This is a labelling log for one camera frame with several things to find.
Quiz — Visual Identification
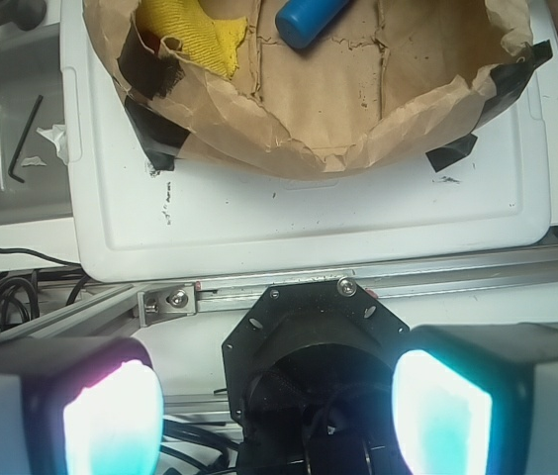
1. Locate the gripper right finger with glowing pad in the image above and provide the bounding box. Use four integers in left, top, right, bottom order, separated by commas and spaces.
392, 323, 558, 474

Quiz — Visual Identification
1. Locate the brown paper bag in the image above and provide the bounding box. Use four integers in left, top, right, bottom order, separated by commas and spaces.
83, 1, 535, 180

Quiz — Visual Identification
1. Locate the clear plastic bin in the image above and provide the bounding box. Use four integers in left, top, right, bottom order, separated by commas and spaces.
0, 25, 72, 226

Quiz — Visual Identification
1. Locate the black power cable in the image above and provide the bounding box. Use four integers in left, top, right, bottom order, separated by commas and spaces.
0, 228, 85, 271

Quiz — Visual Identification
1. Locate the black allen key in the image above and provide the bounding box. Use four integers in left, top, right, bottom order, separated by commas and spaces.
7, 95, 44, 183

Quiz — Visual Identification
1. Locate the silver corner bracket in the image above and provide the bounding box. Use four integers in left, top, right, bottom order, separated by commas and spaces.
137, 283, 197, 328

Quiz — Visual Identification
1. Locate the aluminium frame rail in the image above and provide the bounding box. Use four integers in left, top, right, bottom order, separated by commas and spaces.
0, 243, 558, 334

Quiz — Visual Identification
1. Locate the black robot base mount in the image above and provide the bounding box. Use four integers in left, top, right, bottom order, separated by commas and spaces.
222, 279, 409, 474

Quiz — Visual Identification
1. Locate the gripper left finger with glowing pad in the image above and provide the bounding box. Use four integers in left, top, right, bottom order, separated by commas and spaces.
0, 336, 163, 474

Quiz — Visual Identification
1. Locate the blue bottle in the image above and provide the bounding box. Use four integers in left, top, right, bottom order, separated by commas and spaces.
275, 0, 349, 49

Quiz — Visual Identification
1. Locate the yellow cloth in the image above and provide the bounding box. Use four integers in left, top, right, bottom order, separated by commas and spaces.
135, 0, 248, 79

